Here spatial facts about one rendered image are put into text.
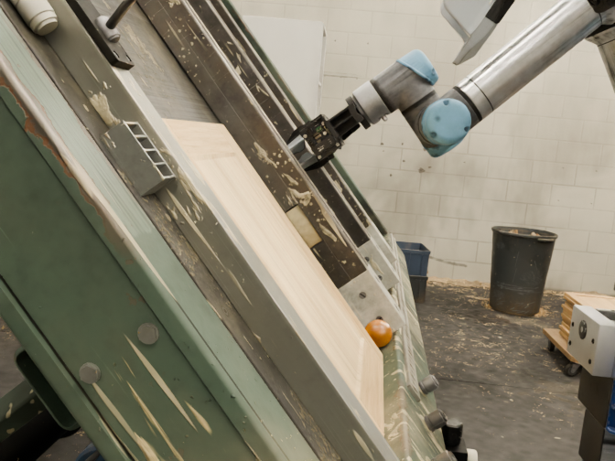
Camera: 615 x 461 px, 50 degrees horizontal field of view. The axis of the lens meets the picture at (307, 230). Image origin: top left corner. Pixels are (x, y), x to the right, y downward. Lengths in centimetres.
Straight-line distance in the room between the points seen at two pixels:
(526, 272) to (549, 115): 172
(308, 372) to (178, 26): 76
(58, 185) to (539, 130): 614
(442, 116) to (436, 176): 522
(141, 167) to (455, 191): 577
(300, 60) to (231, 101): 369
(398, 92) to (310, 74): 365
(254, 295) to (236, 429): 25
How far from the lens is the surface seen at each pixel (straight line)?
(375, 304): 125
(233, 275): 70
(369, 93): 126
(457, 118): 112
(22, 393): 65
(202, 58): 126
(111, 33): 75
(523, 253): 538
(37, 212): 48
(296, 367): 72
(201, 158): 89
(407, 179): 631
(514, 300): 547
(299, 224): 123
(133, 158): 67
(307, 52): 492
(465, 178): 637
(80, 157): 48
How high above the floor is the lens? 126
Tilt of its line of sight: 8 degrees down
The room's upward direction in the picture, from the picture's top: 5 degrees clockwise
